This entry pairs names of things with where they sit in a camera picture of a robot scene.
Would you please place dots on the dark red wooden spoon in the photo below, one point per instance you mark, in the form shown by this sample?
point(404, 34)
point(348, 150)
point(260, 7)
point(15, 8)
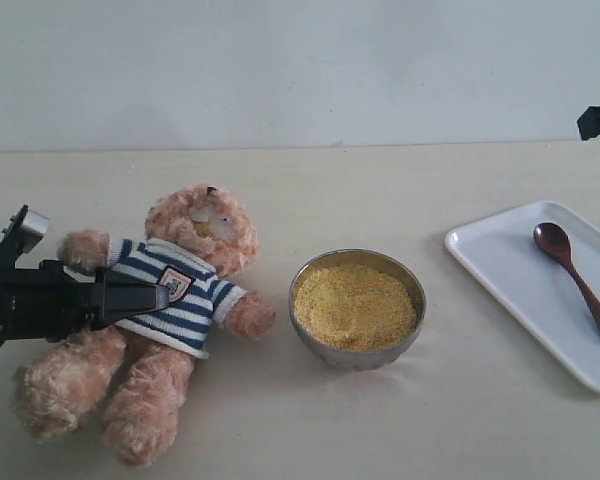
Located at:
point(555, 243)

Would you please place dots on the metal bowl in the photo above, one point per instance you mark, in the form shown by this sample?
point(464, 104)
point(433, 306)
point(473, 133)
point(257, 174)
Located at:
point(355, 360)

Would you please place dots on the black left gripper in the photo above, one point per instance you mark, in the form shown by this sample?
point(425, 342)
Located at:
point(47, 303)

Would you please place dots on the yellow millet grains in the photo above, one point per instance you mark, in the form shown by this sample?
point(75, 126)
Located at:
point(355, 307)

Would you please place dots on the white rectangular plastic tray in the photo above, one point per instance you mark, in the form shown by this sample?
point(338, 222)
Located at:
point(500, 253)

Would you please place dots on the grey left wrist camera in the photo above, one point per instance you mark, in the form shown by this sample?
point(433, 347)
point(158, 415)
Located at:
point(33, 228)

